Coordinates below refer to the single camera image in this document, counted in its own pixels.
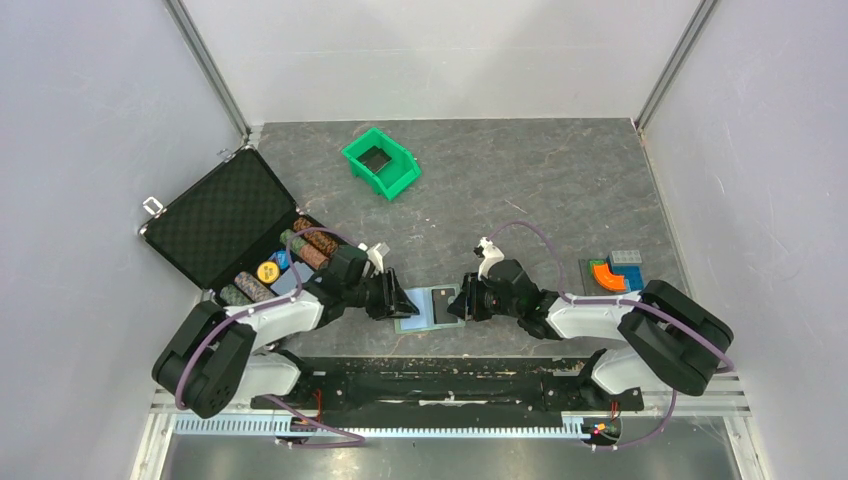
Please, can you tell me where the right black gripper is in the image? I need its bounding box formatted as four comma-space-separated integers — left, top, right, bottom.
447, 270, 521, 321

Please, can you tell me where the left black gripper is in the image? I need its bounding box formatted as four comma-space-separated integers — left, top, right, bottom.
344, 267, 419, 321

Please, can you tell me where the green card holder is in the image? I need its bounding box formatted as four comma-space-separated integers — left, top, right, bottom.
395, 284, 465, 334

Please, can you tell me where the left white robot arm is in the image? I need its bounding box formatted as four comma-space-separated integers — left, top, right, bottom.
151, 244, 419, 419

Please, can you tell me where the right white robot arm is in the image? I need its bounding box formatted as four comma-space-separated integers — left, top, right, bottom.
447, 259, 735, 408

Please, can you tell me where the green plastic bin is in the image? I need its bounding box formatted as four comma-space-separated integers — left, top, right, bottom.
341, 127, 421, 202

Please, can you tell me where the toy brick assembly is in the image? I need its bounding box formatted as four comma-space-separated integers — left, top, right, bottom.
578, 250, 645, 296

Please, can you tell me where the black poker chip case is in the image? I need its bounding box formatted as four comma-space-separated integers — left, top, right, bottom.
142, 147, 322, 316

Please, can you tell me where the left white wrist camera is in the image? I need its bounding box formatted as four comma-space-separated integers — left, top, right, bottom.
358, 242, 390, 277

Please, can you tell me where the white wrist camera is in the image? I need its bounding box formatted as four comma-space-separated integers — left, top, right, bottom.
358, 242, 390, 277
473, 237, 505, 280

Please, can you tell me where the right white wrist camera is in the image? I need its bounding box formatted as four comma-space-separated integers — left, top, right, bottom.
473, 237, 505, 280

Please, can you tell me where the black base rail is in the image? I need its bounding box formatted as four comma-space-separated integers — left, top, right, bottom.
282, 356, 644, 428

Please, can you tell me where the white toothed cable strip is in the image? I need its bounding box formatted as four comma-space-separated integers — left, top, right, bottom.
174, 412, 590, 440

